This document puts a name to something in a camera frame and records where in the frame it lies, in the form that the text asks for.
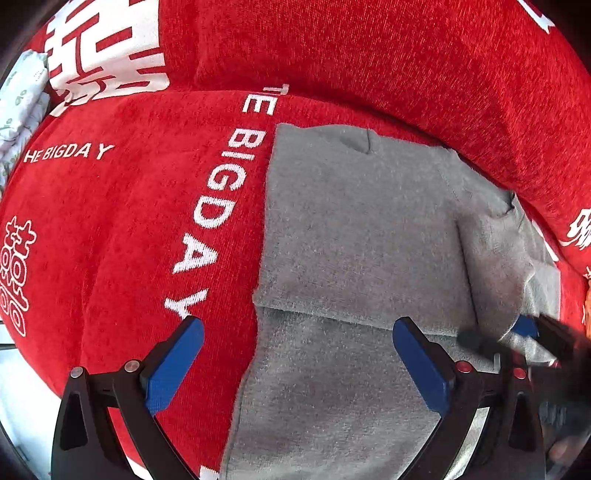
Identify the red printed blanket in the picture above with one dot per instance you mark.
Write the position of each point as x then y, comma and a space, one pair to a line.
138, 221

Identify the grey pants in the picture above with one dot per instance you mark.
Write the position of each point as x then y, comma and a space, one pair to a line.
360, 258

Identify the white green patterned cloth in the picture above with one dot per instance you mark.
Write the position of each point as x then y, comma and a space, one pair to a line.
21, 101

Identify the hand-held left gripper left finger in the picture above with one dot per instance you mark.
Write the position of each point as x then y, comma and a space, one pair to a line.
174, 367

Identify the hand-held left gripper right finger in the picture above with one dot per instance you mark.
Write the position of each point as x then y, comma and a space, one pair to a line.
422, 367

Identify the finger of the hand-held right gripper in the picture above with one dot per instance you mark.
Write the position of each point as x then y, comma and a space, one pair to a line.
526, 327
482, 344

